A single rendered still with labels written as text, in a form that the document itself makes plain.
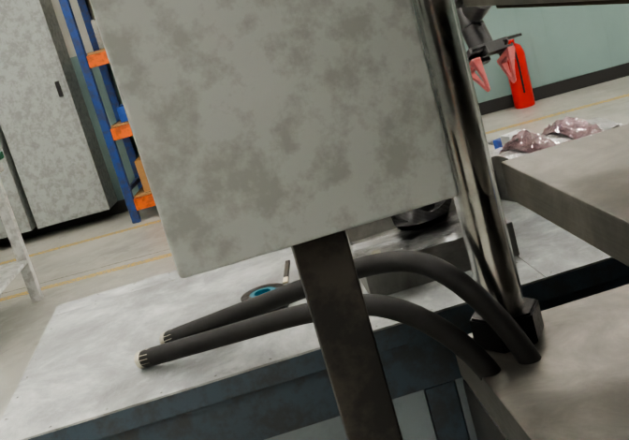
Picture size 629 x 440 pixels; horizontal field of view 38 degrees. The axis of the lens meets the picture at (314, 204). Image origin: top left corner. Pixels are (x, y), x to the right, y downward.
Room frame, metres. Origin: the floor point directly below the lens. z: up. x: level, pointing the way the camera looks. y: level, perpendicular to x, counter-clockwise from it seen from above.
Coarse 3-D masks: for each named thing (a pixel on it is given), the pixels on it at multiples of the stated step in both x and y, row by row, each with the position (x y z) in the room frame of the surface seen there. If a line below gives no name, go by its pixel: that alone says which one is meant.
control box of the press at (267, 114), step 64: (128, 0) 0.89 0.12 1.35; (192, 0) 0.89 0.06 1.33; (256, 0) 0.90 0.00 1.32; (320, 0) 0.90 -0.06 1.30; (384, 0) 0.91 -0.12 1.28; (128, 64) 0.89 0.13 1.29; (192, 64) 0.89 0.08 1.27; (256, 64) 0.90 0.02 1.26; (320, 64) 0.90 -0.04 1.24; (384, 64) 0.91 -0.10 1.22; (192, 128) 0.89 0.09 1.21; (256, 128) 0.90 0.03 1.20; (320, 128) 0.90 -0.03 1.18; (384, 128) 0.90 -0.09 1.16; (192, 192) 0.89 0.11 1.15; (256, 192) 0.89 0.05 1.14; (320, 192) 0.90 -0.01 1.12; (384, 192) 0.90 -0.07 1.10; (448, 192) 0.91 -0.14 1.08; (192, 256) 0.89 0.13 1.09; (256, 256) 0.90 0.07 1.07; (320, 256) 0.95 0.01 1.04; (320, 320) 0.95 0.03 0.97; (384, 384) 0.95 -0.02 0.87
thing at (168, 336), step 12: (276, 288) 1.35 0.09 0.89; (288, 288) 1.33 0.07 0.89; (300, 288) 1.32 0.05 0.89; (252, 300) 1.37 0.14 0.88; (264, 300) 1.35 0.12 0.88; (276, 300) 1.34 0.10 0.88; (288, 300) 1.33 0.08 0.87; (216, 312) 1.42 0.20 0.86; (228, 312) 1.39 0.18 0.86; (240, 312) 1.38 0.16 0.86; (252, 312) 1.37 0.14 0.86; (264, 312) 1.36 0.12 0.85; (192, 324) 1.44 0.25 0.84; (204, 324) 1.42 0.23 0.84; (216, 324) 1.41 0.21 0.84; (228, 324) 1.40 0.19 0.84; (168, 336) 1.46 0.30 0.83; (180, 336) 1.45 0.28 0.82
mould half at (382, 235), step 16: (368, 224) 1.56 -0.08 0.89; (384, 224) 1.56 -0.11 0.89; (432, 224) 1.57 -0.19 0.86; (448, 224) 1.54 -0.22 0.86; (512, 224) 1.45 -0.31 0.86; (352, 240) 1.55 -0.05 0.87; (368, 240) 1.55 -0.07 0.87; (384, 240) 1.54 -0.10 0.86; (400, 240) 1.52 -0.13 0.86; (416, 240) 1.50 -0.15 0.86; (432, 240) 1.47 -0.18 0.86; (448, 240) 1.45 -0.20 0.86; (512, 240) 1.45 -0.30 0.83; (352, 256) 1.57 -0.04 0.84; (448, 256) 1.44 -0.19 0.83; (464, 256) 1.44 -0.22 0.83; (400, 272) 1.44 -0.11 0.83; (368, 288) 1.44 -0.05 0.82; (384, 288) 1.43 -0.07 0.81; (400, 288) 1.44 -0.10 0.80
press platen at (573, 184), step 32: (512, 160) 1.12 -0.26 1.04; (544, 160) 1.08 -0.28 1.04; (576, 160) 1.04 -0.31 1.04; (608, 160) 1.00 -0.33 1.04; (512, 192) 1.11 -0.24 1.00; (544, 192) 0.99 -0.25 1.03; (576, 192) 0.91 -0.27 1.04; (608, 192) 0.88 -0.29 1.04; (576, 224) 0.91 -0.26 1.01; (608, 224) 0.82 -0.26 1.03
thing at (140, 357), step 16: (256, 320) 1.29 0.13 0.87; (192, 336) 1.36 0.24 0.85; (208, 336) 1.34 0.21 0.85; (224, 336) 1.32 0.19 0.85; (240, 336) 1.31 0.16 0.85; (256, 336) 1.30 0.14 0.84; (144, 352) 1.41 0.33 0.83; (160, 352) 1.38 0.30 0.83; (176, 352) 1.37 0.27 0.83; (192, 352) 1.35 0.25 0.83
